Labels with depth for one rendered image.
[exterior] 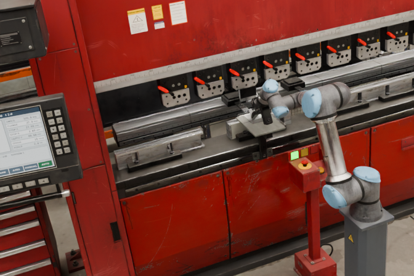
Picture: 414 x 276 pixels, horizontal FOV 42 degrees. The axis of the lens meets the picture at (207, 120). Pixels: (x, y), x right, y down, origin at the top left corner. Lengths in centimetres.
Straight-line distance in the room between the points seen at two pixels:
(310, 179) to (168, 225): 83
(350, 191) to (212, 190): 92
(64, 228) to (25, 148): 211
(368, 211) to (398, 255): 112
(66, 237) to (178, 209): 129
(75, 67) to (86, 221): 81
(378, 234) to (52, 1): 177
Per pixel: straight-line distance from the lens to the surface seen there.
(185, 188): 298
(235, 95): 325
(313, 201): 310
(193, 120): 324
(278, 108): 267
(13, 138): 214
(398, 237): 377
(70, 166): 218
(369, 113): 335
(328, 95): 233
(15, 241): 328
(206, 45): 283
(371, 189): 249
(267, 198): 323
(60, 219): 432
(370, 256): 268
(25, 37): 202
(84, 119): 257
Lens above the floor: 231
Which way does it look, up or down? 25 degrees down
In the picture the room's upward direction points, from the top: 7 degrees counter-clockwise
